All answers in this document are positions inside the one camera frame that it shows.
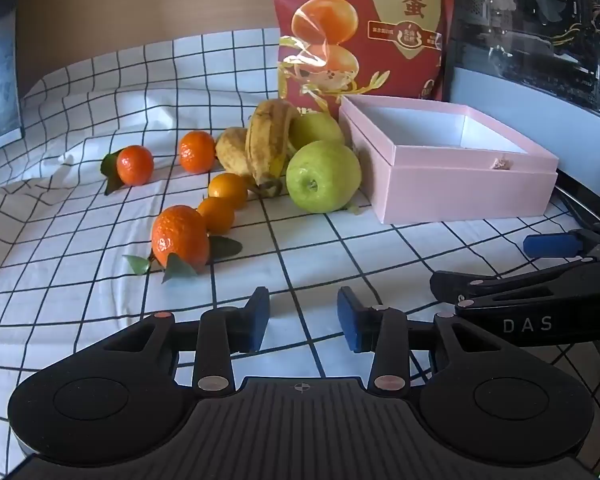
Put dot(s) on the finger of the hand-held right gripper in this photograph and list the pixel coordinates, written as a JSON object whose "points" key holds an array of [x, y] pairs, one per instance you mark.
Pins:
{"points": [[510, 285], [552, 246]]}

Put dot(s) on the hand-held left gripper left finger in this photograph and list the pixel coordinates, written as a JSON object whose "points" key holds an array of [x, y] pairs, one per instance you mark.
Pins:
{"points": [[259, 317]]}

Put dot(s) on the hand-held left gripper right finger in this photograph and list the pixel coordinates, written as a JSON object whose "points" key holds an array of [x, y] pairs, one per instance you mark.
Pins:
{"points": [[347, 320]]}

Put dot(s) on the pink box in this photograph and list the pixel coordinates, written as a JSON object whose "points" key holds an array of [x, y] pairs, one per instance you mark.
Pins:
{"points": [[455, 190]]}

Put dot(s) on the small tangerine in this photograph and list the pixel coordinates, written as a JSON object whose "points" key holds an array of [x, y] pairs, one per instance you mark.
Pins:
{"points": [[228, 190], [216, 215]]}

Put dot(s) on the large leafy tangerine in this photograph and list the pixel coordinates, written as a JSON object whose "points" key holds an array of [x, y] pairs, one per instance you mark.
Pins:
{"points": [[180, 235]]}

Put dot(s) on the large green pear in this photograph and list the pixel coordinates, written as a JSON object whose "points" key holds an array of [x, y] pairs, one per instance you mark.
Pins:
{"points": [[322, 177]]}

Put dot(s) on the small brown banana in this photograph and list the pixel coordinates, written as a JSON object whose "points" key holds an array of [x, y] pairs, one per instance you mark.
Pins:
{"points": [[231, 151]]}

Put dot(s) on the large yellow-brown banana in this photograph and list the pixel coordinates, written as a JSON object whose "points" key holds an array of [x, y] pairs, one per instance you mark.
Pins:
{"points": [[265, 145]]}

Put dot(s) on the leafless tangerine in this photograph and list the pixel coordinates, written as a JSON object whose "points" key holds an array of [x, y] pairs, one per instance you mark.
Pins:
{"points": [[197, 152]]}

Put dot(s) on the green apple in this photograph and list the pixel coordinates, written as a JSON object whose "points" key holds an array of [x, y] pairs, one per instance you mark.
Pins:
{"points": [[316, 129]]}

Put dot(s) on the tangerine with one leaf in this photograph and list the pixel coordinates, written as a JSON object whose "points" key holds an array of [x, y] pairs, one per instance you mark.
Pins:
{"points": [[136, 165]]}

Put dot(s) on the small brown scrap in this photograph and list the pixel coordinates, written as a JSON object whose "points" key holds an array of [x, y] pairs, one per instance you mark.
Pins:
{"points": [[501, 162]]}

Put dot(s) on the white checked tablecloth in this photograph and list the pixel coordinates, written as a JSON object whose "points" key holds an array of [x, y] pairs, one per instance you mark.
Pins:
{"points": [[80, 260]]}

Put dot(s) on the glass-sided computer case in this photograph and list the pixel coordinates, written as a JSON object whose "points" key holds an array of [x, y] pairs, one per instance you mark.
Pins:
{"points": [[530, 20]]}

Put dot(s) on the red snack bag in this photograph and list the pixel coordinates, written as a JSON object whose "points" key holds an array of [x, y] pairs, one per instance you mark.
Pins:
{"points": [[330, 25]]}

